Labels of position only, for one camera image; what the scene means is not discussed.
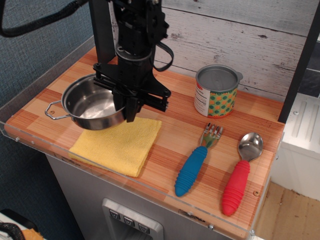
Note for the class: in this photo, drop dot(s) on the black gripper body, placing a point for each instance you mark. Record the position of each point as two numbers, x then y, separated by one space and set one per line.
133 78

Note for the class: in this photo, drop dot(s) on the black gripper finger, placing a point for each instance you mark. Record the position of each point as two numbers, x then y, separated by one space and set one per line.
118 99
133 106

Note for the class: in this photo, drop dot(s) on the small steel pot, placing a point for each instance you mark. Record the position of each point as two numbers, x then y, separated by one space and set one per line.
88 105

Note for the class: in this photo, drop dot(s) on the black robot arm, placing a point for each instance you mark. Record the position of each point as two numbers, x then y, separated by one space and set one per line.
141 29

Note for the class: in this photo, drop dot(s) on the yellow folded cloth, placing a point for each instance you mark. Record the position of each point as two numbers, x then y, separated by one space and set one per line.
123 148

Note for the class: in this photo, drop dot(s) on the toy food can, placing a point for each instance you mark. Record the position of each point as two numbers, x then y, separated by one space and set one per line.
216 90

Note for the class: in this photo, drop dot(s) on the grey toy fridge cabinet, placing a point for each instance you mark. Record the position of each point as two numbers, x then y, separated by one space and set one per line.
107 210

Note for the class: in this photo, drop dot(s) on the black and orange object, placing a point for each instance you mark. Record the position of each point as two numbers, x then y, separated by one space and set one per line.
14 226

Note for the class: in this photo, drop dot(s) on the white toy furniture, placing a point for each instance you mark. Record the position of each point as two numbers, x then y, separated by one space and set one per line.
297 163

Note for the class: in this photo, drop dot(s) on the dark left post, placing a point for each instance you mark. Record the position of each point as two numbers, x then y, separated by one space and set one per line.
102 30

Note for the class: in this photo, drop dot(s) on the dark post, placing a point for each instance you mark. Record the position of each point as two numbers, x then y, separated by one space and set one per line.
301 67
102 30

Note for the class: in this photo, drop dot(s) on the blue handled fork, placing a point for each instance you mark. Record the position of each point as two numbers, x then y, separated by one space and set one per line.
192 166

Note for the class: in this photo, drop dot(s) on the clear acrylic guard rail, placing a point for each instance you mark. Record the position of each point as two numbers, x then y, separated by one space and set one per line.
182 126

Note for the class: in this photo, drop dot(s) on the red handled spoon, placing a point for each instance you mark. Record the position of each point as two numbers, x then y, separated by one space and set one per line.
250 147

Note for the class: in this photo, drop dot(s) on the dark right post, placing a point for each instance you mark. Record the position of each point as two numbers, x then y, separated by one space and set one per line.
301 67

